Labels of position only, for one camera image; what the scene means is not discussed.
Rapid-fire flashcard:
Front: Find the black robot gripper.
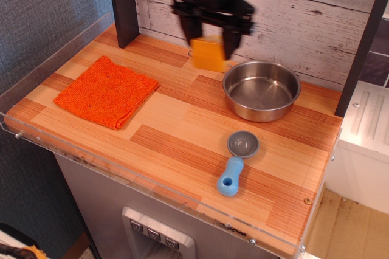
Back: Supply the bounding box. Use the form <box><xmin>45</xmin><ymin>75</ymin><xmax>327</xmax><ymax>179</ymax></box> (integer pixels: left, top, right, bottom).
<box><xmin>172</xmin><ymin>0</ymin><xmax>255</xmax><ymax>60</ymax></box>

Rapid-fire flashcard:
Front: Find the orange cheese wedge toy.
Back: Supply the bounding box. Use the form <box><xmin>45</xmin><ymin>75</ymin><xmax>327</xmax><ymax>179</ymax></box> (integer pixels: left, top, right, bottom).
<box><xmin>190</xmin><ymin>35</ymin><xmax>226</xmax><ymax>72</ymax></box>

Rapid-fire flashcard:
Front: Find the blue grey toy spoon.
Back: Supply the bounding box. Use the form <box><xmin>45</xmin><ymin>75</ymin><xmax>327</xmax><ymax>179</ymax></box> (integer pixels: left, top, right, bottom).
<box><xmin>217</xmin><ymin>131</ymin><xmax>260</xmax><ymax>197</ymax></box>

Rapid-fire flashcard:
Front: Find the grey toy fridge cabinet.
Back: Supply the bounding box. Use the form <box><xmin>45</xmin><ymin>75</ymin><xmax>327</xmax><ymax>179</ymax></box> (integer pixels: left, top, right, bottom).
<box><xmin>55</xmin><ymin>154</ymin><xmax>275</xmax><ymax>258</ymax></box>

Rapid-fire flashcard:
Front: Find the stainless steel pan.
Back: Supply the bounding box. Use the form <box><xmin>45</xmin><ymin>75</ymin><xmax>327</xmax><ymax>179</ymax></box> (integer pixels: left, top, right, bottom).
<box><xmin>222</xmin><ymin>60</ymin><xmax>301</xmax><ymax>122</ymax></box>

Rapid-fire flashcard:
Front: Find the orange knitted cloth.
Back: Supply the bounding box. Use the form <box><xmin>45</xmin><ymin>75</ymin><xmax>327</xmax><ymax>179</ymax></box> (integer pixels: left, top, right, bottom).
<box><xmin>53</xmin><ymin>56</ymin><xmax>159</xmax><ymax>130</ymax></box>

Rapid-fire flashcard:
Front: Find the white cabinet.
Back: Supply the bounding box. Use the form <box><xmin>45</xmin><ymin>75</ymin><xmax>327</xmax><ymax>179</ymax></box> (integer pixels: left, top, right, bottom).
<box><xmin>325</xmin><ymin>81</ymin><xmax>388</xmax><ymax>213</ymax></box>

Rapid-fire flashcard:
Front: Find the clear acrylic table guard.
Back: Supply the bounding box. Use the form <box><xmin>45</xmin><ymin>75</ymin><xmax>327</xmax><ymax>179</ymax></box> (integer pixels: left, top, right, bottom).
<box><xmin>1</xmin><ymin>13</ymin><xmax>341</xmax><ymax>258</ymax></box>

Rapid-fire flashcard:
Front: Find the silver dispenser panel with buttons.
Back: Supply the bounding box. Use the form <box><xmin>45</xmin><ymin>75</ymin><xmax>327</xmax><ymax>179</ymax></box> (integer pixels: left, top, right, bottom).
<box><xmin>122</xmin><ymin>206</ymin><xmax>196</xmax><ymax>258</ymax></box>

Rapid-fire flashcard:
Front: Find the black orange object bottom left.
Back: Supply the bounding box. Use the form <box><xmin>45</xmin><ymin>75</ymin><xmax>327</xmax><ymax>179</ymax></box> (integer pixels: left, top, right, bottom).
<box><xmin>1</xmin><ymin>244</ymin><xmax>47</xmax><ymax>259</ymax></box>

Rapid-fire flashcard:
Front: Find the dark left frame post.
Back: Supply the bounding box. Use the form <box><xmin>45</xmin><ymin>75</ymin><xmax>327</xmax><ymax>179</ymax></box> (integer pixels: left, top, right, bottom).
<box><xmin>111</xmin><ymin>0</ymin><xmax>140</xmax><ymax>49</ymax></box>

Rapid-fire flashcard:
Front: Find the dark frame post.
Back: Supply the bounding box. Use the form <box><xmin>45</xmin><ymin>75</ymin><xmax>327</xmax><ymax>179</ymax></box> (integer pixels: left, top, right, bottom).
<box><xmin>335</xmin><ymin>0</ymin><xmax>388</xmax><ymax>117</ymax></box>
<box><xmin>111</xmin><ymin>0</ymin><xmax>140</xmax><ymax>49</ymax></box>

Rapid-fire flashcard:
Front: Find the dark right frame post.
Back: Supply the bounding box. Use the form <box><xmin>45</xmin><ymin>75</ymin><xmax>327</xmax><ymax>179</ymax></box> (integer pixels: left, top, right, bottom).
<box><xmin>335</xmin><ymin>0</ymin><xmax>388</xmax><ymax>117</ymax></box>

